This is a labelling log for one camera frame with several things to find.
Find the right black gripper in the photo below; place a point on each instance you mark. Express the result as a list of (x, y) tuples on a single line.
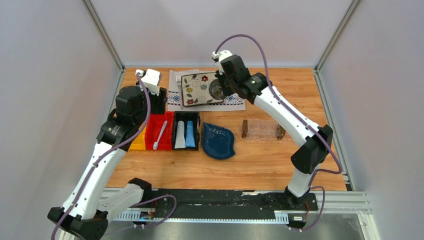
[(222, 74)]

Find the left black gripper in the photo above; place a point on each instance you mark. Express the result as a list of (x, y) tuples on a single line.
[(160, 101)]

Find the blue toothpaste tube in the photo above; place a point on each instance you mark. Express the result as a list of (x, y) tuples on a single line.
[(189, 138)]

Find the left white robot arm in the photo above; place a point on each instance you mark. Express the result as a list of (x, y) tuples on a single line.
[(83, 214)]

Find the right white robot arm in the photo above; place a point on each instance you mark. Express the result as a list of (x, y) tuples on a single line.
[(314, 141)]

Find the white toothbrush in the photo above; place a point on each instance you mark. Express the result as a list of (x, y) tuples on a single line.
[(156, 143)]

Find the white toothpaste tube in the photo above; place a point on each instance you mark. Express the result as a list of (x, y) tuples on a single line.
[(180, 142)]

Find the red plastic bin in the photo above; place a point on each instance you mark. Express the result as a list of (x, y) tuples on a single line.
[(153, 129)]

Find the white patterned placemat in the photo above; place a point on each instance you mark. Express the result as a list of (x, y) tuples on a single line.
[(230, 103)]

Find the silver fork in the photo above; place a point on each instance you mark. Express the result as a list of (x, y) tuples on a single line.
[(180, 91)]

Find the black plastic bin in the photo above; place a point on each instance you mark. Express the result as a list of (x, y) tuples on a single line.
[(185, 116)]

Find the square floral ceramic plate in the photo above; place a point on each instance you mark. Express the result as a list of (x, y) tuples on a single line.
[(195, 89)]

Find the yellow plastic bin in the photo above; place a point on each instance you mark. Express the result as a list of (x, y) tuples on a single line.
[(139, 143)]

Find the blue shell-shaped dish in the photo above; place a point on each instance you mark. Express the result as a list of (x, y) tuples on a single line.
[(217, 141)]

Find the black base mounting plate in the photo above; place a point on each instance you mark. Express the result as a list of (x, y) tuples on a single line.
[(223, 204)]

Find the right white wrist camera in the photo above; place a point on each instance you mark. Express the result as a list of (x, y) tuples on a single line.
[(218, 56)]

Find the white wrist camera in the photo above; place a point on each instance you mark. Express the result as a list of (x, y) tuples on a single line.
[(151, 79), (218, 56)]

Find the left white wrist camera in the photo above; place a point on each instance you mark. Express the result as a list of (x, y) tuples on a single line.
[(151, 79)]

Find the clear glass tray wooden handles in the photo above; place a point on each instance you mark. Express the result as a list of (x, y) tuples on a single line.
[(261, 130)]

